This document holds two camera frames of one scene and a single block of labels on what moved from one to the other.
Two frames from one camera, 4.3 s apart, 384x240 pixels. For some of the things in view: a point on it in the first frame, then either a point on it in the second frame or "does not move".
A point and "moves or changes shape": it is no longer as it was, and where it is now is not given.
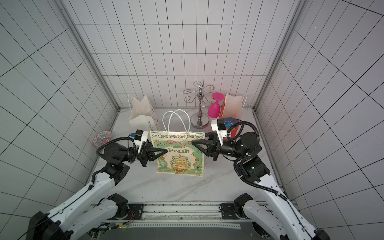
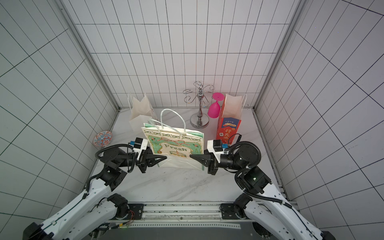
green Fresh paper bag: x=183 y=157 moves or changes shape
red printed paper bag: x=231 y=110 does not move
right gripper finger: x=205 y=146 -> x=204 y=159
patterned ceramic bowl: x=102 y=137 does not move
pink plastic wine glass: x=214 y=109 does not move
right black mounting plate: x=228 y=211 does not move
